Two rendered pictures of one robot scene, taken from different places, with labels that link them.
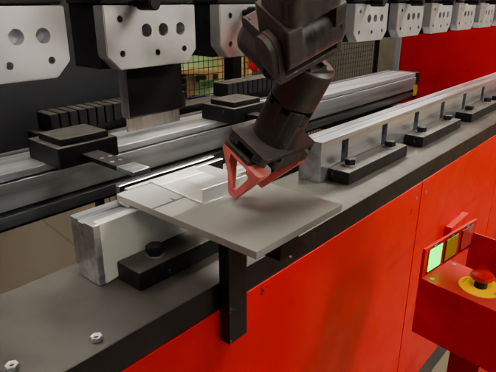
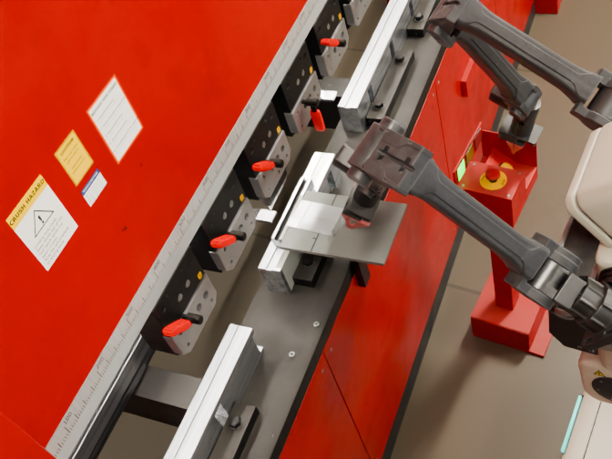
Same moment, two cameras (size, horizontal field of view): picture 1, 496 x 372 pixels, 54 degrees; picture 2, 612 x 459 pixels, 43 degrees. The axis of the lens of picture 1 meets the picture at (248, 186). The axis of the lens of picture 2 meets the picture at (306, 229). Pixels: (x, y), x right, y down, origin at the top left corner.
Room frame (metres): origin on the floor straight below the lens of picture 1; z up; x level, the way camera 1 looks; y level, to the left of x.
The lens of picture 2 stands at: (-0.58, 0.19, 2.38)
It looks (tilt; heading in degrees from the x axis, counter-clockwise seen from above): 48 degrees down; 356
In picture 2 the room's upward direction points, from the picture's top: 21 degrees counter-clockwise
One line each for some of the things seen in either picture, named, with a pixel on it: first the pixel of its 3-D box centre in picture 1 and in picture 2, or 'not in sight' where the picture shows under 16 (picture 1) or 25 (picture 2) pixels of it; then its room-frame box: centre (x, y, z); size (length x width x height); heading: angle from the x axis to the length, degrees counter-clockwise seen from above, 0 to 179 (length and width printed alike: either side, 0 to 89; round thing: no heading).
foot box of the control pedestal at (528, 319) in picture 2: not in sight; (516, 313); (0.77, -0.46, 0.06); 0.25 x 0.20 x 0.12; 41
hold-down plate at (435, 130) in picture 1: (434, 131); (428, 3); (1.45, -0.56, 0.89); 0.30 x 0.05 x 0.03; 139
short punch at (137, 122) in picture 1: (152, 94); (272, 181); (0.73, 0.14, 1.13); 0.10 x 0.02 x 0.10; 139
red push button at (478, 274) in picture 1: (481, 280); (493, 177); (0.75, -0.41, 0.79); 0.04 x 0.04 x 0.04
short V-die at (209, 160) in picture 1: (173, 179); (293, 210); (0.75, 0.12, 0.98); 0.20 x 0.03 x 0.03; 139
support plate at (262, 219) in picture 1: (226, 202); (343, 226); (0.63, 0.03, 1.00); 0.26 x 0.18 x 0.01; 49
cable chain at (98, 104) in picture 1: (118, 108); not in sight; (1.15, 0.31, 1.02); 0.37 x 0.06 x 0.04; 139
